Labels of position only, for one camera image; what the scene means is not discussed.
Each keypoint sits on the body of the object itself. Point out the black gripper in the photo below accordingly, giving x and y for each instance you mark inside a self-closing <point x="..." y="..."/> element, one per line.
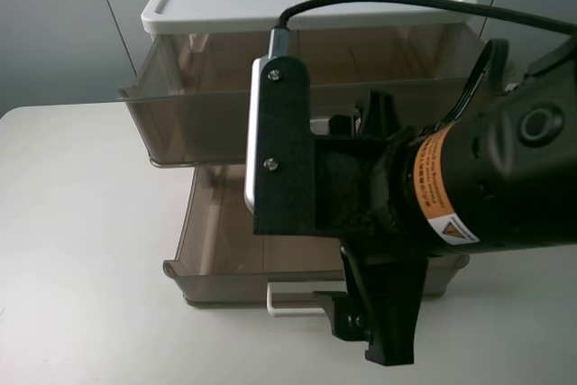
<point x="359" y="197"/>

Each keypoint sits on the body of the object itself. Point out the smoky transparent drawer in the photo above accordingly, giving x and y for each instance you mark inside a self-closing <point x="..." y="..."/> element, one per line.
<point x="221" y="263"/>
<point x="191" y="100"/>

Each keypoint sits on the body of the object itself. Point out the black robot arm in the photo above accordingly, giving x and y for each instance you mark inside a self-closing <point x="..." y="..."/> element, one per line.
<point x="498" y="173"/>

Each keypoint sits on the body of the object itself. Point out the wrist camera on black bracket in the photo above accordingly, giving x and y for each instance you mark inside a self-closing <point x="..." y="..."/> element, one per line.
<point x="279" y="186"/>

